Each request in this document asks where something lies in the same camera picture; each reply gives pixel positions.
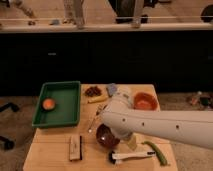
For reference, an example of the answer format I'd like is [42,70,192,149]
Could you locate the white handled dish brush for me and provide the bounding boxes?
[108,151,156,164]

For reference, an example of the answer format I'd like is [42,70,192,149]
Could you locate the yellow banana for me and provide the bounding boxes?
[88,96,108,104]

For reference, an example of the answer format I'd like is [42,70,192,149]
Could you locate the dark maroon bowl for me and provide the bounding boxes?
[96,124,120,149]

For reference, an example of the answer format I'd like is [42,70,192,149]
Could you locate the wooden block eraser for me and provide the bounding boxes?
[69,134,82,161]

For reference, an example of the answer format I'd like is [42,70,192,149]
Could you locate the green plastic tray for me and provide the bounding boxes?
[32,81,81,128]

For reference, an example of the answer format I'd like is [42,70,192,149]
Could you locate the metal spoon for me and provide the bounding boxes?
[88,105,103,133]

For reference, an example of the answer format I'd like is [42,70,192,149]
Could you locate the dark red grapes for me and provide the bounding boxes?
[85,86,102,97]

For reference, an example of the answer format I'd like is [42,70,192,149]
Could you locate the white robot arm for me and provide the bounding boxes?
[101,86,213,149]

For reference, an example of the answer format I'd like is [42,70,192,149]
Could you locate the small orange bowl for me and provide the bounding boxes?
[42,98,56,111]

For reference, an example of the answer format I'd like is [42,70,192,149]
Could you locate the green pea pod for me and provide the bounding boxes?
[143,141,169,167]

